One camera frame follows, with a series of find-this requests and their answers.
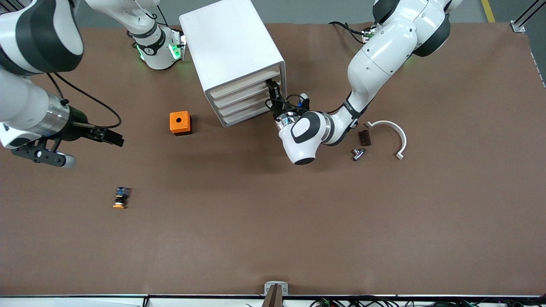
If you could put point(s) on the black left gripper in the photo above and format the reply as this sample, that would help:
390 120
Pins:
278 108

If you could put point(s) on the white curved plastic arc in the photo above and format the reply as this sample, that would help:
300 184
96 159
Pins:
403 140

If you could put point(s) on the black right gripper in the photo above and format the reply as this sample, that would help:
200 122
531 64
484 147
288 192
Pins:
78 124

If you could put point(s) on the brown terminal block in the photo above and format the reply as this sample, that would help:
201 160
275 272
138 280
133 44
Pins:
365 137

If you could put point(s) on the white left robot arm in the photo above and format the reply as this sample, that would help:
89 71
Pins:
384 51

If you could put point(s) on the aluminium frame profile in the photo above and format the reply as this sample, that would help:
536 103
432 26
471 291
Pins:
517 26

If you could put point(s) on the brown table cover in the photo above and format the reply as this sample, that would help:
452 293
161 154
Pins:
273 213

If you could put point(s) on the orange button enclosure box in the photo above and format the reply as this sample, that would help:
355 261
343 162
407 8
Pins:
179 121

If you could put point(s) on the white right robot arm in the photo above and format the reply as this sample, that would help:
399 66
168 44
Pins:
25 106

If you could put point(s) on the yellow push button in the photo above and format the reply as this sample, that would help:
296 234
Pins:
121 197

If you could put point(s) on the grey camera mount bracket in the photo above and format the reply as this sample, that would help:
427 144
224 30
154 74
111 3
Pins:
268 290

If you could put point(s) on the silver metal switch part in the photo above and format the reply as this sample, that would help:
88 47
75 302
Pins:
358 154

